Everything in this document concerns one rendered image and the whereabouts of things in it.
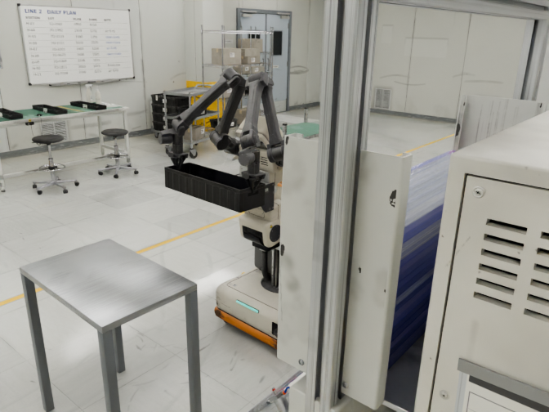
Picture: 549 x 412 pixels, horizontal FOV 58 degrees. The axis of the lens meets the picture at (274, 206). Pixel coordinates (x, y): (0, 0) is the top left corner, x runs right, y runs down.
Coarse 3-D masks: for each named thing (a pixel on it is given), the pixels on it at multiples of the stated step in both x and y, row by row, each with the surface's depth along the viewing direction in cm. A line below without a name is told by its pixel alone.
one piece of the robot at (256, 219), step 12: (264, 156) 268; (264, 168) 271; (276, 168) 267; (276, 180) 278; (276, 192) 283; (276, 204) 280; (240, 216) 289; (252, 216) 287; (264, 216) 281; (276, 216) 281; (240, 228) 292; (252, 228) 284; (264, 228) 277; (276, 228) 284; (264, 240) 281; (276, 240) 286
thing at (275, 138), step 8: (248, 80) 246; (272, 80) 253; (264, 88) 250; (272, 88) 253; (264, 96) 250; (272, 96) 253; (264, 104) 251; (272, 104) 251; (272, 112) 249; (272, 120) 249; (272, 128) 249; (272, 136) 250; (280, 136) 251; (272, 144) 250; (272, 160) 251
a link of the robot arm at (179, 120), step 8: (224, 72) 259; (224, 80) 255; (232, 80) 253; (240, 80) 255; (216, 88) 255; (224, 88) 257; (232, 88) 256; (208, 96) 256; (216, 96) 258; (200, 104) 256; (208, 104) 258; (184, 112) 258; (192, 112) 256; (200, 112) 259; (176, 120) 258; (184, 120) 256; (192, 120) 259; (176, 128) 256
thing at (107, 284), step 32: (64, 256) 233; (96, 256) 234; (128, 256) 235; (32, 288) 225; (64, 288) 205; (96, 288) 206; (128, 288) 206; (160, 288) 207; (192, 288) 210; (32, 320) 229; (96, 320) 183; (128, 320) 188; (192, 320) 214; (192, 352) 220; (192, 384) 226
